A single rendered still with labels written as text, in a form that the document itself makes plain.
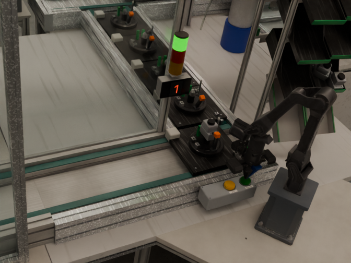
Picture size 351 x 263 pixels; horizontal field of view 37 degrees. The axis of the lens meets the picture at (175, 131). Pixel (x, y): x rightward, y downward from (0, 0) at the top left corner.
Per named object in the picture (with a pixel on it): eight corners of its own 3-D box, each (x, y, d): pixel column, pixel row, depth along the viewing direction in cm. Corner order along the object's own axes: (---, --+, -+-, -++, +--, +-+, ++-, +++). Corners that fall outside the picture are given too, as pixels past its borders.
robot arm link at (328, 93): (340, 90, 156) (320, 81, 159) (330, 100, 152) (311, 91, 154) (307, 167, 177) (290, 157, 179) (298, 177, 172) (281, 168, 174)
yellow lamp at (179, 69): (184, 74, 186) (186, 62, 183) (172, 76, 184) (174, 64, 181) (177, 67, 190) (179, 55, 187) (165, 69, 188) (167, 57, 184)
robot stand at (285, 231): (291, 246, 184) (308, 208, 172) (253, 228, 188) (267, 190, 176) (302, 219, 195) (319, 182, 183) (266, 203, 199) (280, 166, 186)
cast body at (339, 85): (339, 91, 207) (349, 82, 201) (330, 92, 205) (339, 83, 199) (333, 73, 210) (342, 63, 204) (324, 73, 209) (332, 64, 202)
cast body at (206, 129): (217, 139, 199) (220, 124, 194) (207, 141, 197) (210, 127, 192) (206, 125, 204) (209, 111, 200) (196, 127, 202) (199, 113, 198)
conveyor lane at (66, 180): (254, 175, 210) (259, 157, 204) (49, 231, 174) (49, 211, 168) (218, 131, 229) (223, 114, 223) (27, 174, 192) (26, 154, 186)
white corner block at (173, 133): (179, 141, 206) (180, 133, 203) (169, 143, 204) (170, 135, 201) (174, 133, 209) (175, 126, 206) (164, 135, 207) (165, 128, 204)
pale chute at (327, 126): (329, 133, 219) (335, 132, 215) (302, 135, 215) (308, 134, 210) (321, 68, 220) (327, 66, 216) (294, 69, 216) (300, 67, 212)
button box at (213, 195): (254, 196, 195) (257, 185, 191) (206, 211, 186) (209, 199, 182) (244, 184, 200) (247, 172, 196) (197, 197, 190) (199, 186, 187)
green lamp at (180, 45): (188, 50, 180) (191, 38, 177) (176, 52, 178) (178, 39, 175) (182, 43, 183) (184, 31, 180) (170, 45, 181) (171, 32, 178)
